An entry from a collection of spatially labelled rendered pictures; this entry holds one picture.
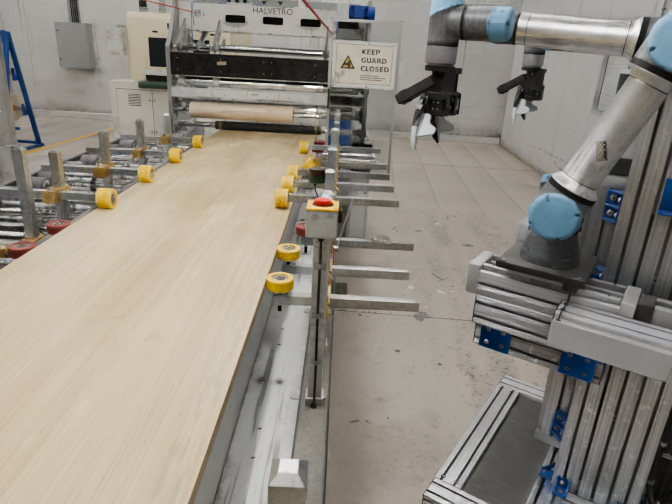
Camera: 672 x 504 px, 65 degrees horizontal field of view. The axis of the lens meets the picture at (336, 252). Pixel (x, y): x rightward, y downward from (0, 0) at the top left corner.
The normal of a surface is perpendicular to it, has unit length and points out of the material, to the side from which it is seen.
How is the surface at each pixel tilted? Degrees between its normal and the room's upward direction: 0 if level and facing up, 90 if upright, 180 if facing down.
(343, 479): 0
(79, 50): 90
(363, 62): 90
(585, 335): 90
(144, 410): 0
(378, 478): 0
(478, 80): 90
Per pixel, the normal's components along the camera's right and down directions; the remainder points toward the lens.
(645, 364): -0.56, 0.27
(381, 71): -0.02, 0.36
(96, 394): 0.05, -0.93
